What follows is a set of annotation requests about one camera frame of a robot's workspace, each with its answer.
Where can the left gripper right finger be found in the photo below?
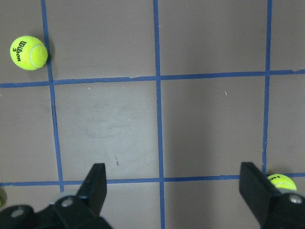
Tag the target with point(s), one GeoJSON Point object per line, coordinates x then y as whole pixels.
{"type": "Point", "coordinates": [273, 208]}

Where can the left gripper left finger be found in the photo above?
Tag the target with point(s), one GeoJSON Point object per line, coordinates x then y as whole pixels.
{"type": "Point", "coordinates": [77, 211]}

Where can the tennis ball centre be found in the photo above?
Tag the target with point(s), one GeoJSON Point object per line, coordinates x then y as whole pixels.
{"type": "Point", "coordinates": [282, 181]}

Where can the tennis ball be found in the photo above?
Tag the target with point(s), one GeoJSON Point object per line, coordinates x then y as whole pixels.
{"type": "Point", "coordinates": [28, 53]}
{"type": "Point", "coordinates": [3, 196]}
{"type": "Point", "coordinates": [282, 181]}

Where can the tennis ball lower left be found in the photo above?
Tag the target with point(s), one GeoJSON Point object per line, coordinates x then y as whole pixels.
{"type": "Point", "coordinates": [3, 196]}

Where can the tennis ball upper left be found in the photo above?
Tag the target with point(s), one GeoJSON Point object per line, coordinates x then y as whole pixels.
{"type": "Point", "coordinates": [28, 53]}

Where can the brown paper table mat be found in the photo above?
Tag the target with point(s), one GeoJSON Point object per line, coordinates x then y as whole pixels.
{"type": "Point", "coordinates": [172, 95]}

